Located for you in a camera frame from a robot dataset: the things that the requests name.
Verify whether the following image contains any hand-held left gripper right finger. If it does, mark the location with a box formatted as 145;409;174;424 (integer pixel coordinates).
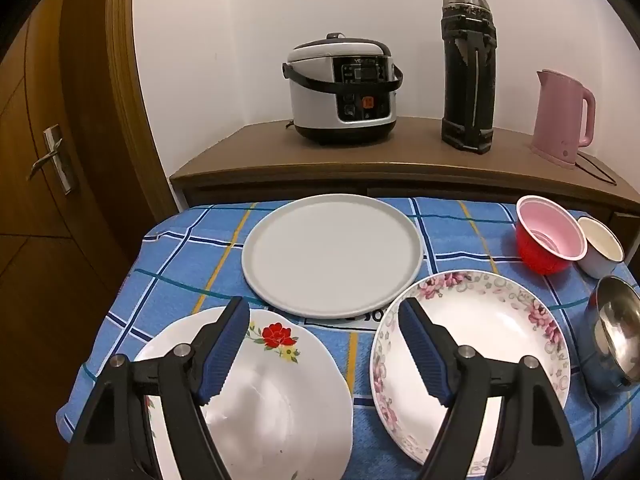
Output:
397;297;586;480

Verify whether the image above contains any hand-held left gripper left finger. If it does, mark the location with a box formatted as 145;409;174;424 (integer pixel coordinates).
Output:
65;296;251;480

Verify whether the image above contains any white plate pink floral rim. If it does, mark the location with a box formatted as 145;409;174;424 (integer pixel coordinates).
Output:
370;270;572;467

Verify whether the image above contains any white plate with red rose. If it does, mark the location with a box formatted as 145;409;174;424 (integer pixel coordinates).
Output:
132;306;355;480

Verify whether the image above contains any grey round plate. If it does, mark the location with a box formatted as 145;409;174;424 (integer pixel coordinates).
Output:
241;193;425;320

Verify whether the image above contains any red bowl pink inside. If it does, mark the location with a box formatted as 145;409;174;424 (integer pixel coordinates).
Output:
515;195;587;276

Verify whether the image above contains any stainless steel bowl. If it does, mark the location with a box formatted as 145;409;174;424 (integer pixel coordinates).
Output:
580;275;640;395

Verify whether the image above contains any white enamel bowl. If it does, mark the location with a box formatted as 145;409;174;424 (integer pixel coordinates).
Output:
577;216;626;279

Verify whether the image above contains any white cloth label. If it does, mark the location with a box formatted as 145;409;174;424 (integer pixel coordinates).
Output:
265;302;386;331

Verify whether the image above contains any blue plaid cloth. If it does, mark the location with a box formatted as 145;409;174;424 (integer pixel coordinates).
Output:
55;197;640;480

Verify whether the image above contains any brown wooden door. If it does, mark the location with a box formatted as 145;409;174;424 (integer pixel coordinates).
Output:
0;0;188;480

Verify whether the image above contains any brown wooden cabinet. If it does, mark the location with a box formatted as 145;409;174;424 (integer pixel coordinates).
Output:
169;116;640;241

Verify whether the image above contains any pink electric kettle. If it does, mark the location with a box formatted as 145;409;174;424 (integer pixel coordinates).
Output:
530;69;597;168

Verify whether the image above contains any black thermos flask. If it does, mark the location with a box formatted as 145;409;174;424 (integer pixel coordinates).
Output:
440;0;498;153

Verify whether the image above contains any white black rice cooker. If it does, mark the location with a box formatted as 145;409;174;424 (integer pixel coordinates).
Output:
281;33;404;147

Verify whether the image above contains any black kettle cable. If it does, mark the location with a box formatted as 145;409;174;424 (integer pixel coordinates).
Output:
575;152;618;186

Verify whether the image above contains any metal door handle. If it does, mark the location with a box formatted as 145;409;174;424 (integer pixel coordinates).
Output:
27;125;76;195

